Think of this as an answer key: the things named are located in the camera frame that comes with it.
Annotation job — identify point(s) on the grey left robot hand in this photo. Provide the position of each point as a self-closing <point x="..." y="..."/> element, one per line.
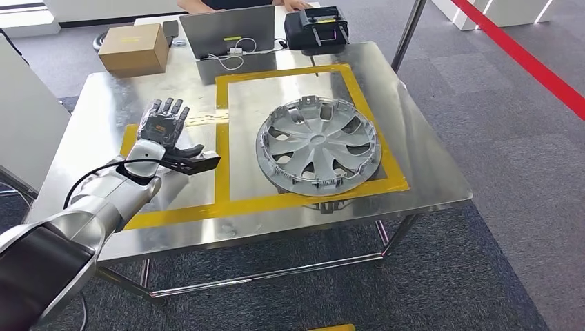
<point x="160" y="128"/>

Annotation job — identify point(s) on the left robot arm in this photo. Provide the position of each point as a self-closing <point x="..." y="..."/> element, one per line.
<point x="91" y="214"/>

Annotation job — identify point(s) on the steel workbench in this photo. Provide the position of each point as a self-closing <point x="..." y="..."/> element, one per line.
<point x="411" y="173"/>

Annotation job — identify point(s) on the yellow tape grid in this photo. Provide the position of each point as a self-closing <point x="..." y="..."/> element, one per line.
<point x="222" y="160"/>

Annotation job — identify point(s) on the brown cardboard box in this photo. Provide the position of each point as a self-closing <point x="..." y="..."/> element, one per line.
<point x="132" y="50"/>

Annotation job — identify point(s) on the small black box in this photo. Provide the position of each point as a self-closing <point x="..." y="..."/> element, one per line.
<point x="170" y="29"/>

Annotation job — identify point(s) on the grey laptop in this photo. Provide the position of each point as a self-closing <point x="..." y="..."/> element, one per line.
<point x="219" y="32"/>

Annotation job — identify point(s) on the white partition panel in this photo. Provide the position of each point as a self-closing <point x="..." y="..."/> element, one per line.
<point x="27" y="114"/>

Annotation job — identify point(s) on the silver wheel cover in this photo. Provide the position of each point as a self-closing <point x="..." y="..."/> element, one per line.
<point x="320" y="137"/>

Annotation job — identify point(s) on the black portable device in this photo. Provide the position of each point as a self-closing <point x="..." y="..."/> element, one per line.
<point x="315" y="39"/>

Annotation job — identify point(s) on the red floor tape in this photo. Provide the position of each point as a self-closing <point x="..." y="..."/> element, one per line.
<point x="525" y="59"/>

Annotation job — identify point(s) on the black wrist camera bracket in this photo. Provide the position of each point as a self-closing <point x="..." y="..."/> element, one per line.
<point x="178" y="165"/>

